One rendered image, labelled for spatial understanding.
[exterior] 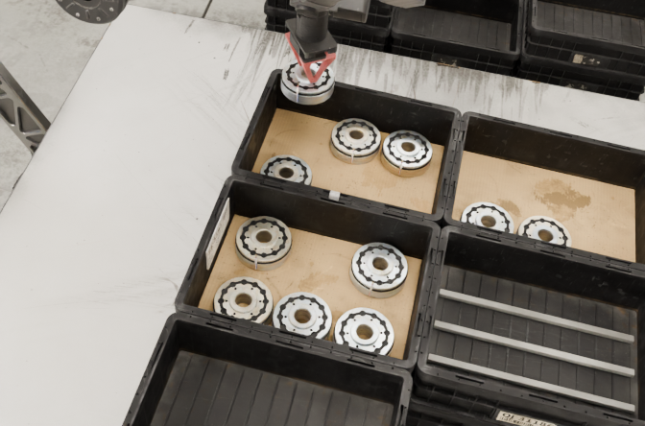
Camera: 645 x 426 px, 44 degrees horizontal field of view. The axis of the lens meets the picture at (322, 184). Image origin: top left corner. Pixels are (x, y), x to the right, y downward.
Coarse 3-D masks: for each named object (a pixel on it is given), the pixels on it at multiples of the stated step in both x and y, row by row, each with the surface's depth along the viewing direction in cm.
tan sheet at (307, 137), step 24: (288, 120) 171; (312, 120) 172; (264, 144) 166; (288, 144) 167; (312, 144) 168; (432, 144) 170; (312, 168) 163; (336, 168) 164; (360, 168) 164; (384, 168) 165; (432, 168) 166; (360, 192) 160; (384, 192) 161; (408, 192) 161; (432, 192) 162
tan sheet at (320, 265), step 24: (240, 216) 154; (312, 240) 152; (336, 240) 152; (216, 264) 147; (240, 264) 147; (288, 264) 148; (312, 264) 149; (336, 264) 149; (408, 264) 150; (216, 288) 144; (288, 288) 145; (312, 288) 145; (336, 288) 146; (408, 288) 147; (336, 312) 142; (384, 312) 143; (408, 312) 144; (360, 336) 140
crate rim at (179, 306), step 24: (288, 192) 146; (216, 216) 141; (384, 216) 144; (408, 216) 145; (432, 240) 142; (192, 264) 136; (432, 264) 140; (192, 312) 131; (216, 312) 129; (288, 336) 128; (384, 360) 126; (408, 360) 127
